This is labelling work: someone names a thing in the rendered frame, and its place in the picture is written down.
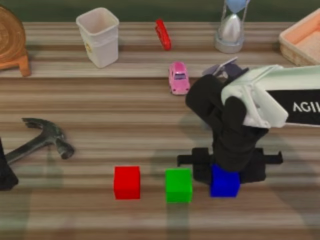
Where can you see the blue cube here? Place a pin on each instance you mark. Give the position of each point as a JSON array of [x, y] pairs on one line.
[[223, 185]]

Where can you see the green cube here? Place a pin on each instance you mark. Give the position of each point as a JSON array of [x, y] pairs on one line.
[[178, 185]]

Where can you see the red cube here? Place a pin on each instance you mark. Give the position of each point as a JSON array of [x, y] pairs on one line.
[[126, 182]]

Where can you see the steel claw hammer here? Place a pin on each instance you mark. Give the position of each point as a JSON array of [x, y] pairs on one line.
[[50, 136]]

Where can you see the pink toy car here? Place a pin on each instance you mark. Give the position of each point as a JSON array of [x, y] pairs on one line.
[[178, 78]]

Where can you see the grey purple flat object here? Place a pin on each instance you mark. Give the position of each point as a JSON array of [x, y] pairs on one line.
[[220, 68]]

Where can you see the red stapler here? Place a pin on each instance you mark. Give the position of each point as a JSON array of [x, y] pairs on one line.
[[163, 33]]

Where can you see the silver hourglass with blue bulb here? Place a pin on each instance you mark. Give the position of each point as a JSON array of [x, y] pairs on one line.
[[231, 30]]

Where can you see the round wooden disc on stand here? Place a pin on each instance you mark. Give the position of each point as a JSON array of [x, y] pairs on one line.
[[10, 40]]

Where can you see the wicker basket with orange lining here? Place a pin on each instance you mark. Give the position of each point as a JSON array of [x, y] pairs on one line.
[[303, 41]]

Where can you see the white plastic cup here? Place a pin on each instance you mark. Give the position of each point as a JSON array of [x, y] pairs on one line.
[[100, 37]]

